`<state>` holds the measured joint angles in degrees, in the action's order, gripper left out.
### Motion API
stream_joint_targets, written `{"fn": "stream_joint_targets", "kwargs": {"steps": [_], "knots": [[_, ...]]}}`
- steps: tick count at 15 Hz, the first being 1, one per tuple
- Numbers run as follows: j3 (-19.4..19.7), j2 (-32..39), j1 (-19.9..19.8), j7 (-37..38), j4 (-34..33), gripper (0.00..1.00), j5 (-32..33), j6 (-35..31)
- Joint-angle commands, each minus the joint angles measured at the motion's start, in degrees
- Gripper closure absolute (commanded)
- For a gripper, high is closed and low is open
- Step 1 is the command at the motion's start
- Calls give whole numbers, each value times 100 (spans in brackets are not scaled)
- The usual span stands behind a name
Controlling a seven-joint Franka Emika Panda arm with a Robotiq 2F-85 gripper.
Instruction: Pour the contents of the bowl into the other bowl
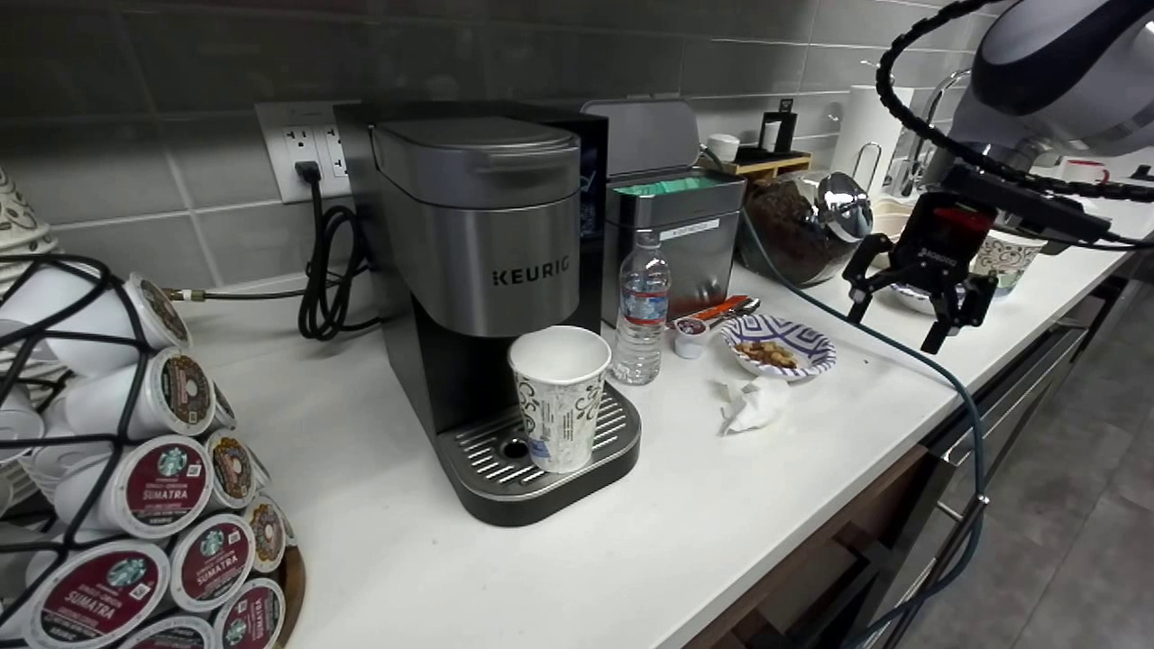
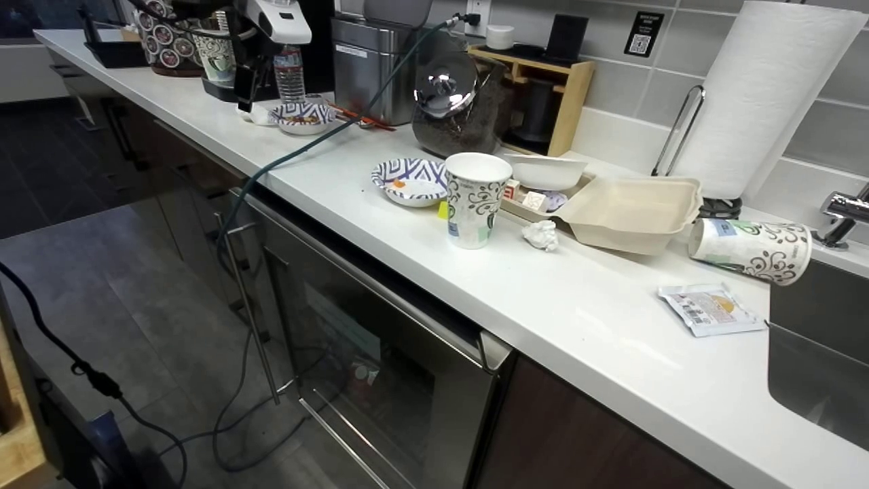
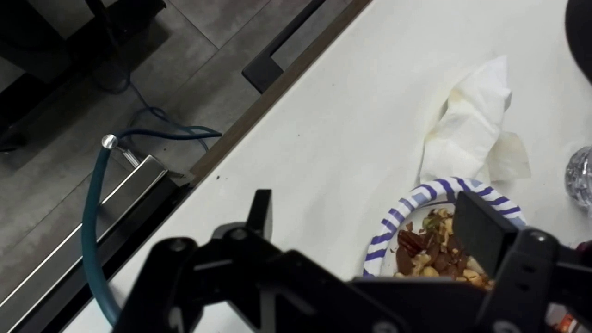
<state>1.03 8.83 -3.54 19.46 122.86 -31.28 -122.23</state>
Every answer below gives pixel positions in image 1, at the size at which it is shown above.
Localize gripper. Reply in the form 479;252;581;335
842;191;999;355

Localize blue patterned paper bowl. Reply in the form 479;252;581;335
888;281;958;316

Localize blue patterned bowl with nuts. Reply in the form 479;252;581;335
719;314;838;382

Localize sink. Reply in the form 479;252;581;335
870;197;930;242

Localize patterned paper cup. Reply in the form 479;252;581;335
971;229;1048;292
508;325;613;474

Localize glass jar of coffee beans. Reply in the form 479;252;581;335
737;170;875;288

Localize drawer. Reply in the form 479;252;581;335
847;315;1096;649

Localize chrome tap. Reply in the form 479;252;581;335
887;68;975;197

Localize paper towel roll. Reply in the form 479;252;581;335
833;85;914;192

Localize wooden tray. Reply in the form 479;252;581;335
719;149;813;182

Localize orange packet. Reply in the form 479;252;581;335
694;295;751;325

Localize crumpled white napkin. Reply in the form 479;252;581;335
717;376;792;436

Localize black holder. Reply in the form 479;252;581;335
759;97;800;156

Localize small coffee pod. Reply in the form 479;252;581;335
673;315;710;360

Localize metal bin with lid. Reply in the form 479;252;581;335
582;97;747;328

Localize clear plastic water bottle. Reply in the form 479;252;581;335
612;229;672;387

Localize silver and black coffee machine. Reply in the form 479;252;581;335
334;99;643;528

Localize coffee pod brown lid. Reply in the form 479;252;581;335
243;496;290;575
0;270;193;378
63;347;217;440
206;430;263;511

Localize coffee pod red lid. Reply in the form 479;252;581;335
169;514;257;614
52;435;215;540
20;539;172;649
213;578;288;649
117;615;215;649

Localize stack of paper cups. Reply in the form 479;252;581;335
0;167;60;271

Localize teal cable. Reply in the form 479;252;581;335
699;144;993;649

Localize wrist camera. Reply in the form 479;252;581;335
942;165;1112;242

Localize black cable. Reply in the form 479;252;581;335
295;160;384;343

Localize white wall socket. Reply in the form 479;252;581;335
254;100;360;205

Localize braided metal hose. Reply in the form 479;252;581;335
162;287;309;303

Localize black wire pod rack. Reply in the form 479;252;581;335
0;254;307;649

